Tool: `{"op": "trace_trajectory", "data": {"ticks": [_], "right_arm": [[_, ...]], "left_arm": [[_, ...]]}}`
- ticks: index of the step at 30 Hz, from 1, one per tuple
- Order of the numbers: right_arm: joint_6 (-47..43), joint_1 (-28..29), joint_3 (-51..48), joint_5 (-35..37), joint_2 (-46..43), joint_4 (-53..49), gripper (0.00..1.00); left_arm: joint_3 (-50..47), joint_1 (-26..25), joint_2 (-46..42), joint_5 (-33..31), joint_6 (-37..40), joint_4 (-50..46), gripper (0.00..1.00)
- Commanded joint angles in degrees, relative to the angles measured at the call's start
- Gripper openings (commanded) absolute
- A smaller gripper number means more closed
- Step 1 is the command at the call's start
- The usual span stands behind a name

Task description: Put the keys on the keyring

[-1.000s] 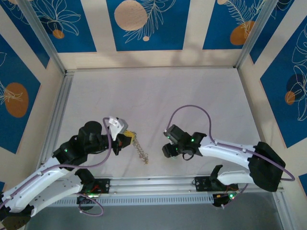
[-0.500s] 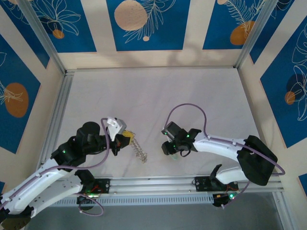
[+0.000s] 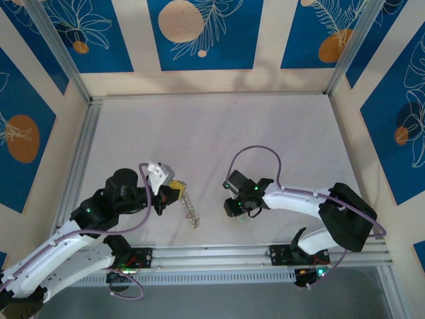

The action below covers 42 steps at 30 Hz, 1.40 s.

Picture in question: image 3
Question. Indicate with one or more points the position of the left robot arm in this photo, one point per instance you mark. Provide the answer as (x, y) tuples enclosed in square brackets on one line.
[(76, 266)]

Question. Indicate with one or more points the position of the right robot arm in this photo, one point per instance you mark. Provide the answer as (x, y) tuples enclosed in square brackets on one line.
[(348, 216)]

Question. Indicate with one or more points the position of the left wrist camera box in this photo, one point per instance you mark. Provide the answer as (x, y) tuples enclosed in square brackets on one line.
[(157, 179)]

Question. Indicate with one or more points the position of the aluminium table edge rail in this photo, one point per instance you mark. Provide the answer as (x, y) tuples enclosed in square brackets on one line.
[(212, 256)]

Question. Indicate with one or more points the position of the aluminium side rail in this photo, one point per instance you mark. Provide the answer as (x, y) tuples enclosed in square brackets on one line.
[(88, 133)]

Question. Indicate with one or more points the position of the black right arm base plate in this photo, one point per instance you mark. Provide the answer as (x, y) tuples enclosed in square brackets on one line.
[(279, 256)]

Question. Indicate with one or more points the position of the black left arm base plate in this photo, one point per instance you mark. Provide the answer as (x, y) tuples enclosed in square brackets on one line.
[(146, 257)]

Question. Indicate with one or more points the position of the aluminium rear rail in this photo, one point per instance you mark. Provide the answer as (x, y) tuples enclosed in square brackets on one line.
[(212, 95)]

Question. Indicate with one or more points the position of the aluminium frame post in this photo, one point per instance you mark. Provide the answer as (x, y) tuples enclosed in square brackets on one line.
[(355, 43), (390, 292), (57, 43)]

